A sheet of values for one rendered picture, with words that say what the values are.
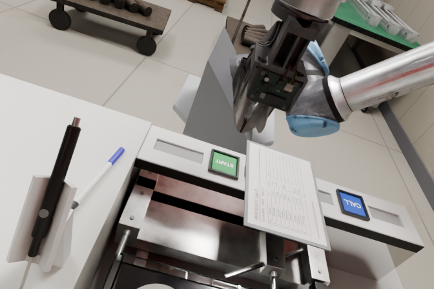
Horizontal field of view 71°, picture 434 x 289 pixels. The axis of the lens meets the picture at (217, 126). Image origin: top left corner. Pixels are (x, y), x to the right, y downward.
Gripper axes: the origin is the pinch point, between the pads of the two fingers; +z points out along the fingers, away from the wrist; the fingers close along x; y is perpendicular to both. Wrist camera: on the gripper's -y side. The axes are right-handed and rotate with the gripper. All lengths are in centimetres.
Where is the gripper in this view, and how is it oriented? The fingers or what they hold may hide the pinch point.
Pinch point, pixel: (243, 123)
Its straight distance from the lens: 51.1
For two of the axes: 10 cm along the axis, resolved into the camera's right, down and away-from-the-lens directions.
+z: -3.1, 7.5, 5.8
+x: 9.4, 3.2, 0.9
